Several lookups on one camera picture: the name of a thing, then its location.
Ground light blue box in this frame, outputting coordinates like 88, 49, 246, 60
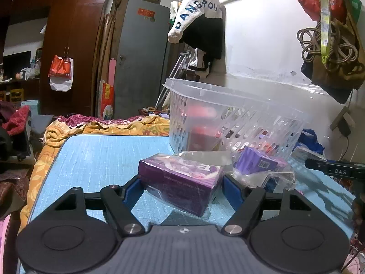
21, 100, 39, 120

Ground navy hanging bag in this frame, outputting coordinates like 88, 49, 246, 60
301, 60, 355, 105

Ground coiled rope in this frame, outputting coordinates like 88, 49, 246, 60
297, 20, 361, 72

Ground wall power adapter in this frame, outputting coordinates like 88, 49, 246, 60
329, 106, 356, 137

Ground white plastic basket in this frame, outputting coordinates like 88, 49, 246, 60
162, 78, 312, 161

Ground brown hanging bag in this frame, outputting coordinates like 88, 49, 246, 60
311, 0, 365, 90

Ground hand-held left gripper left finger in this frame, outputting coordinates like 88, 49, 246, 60
53, 177, 146, 237

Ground pink board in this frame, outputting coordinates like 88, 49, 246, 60
107, 58, 117, 87

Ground wooden planks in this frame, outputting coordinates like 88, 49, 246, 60
93, 0, 121, 118

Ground yellow floral blanket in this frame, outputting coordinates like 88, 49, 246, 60
27, 117, 170, 215

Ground white black hoodie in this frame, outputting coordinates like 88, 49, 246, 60
167, 0, 224, 79

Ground purple white box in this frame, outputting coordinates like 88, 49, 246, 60
233, 146, 287, 175

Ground blue shopping bag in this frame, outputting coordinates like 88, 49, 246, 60
297, 128, 326, 155

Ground brown wooden wardrobe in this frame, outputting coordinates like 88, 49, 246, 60
0, 0, 115, 118

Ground yellow green strap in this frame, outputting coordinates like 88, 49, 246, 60
318, 0, 333, 64

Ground red white tissue pack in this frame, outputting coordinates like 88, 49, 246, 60
188, 105, 221, 152

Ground metal crutches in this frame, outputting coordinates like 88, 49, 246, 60
155, 50, 191, 108

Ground red cloth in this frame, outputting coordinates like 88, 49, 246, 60
1, 105, 31, 136

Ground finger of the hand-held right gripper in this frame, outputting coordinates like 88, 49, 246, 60
305, 159, 365, 181

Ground grey door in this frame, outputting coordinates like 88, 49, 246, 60
113, 0, 172, 120

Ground green hanging bag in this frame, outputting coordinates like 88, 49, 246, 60
346, 0, 362, 21

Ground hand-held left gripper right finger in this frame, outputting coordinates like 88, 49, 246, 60
221, 175, 311, 237

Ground red printed sack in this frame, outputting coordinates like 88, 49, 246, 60
98, 81, 115, 120

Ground black monitor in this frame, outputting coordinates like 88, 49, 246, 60
3, 51, 31, 75

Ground maroon floral blanket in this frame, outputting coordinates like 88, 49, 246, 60
57, 113, 149, 126

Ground red white plastic bag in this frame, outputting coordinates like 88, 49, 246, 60
48, 55, 74, 92

